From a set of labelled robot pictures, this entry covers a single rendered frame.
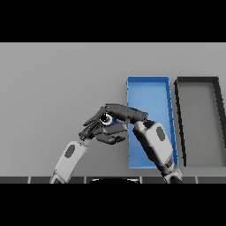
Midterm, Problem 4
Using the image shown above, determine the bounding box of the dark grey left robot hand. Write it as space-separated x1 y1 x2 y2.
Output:
78 108 130 146

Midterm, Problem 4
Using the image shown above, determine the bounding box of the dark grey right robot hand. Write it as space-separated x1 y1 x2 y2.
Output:
101 102 149 124

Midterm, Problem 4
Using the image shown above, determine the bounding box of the blue bin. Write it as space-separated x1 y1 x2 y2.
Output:
126 75 179 170

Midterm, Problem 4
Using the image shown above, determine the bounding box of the dark grey bin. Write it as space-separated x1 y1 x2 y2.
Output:
174 76 226 168

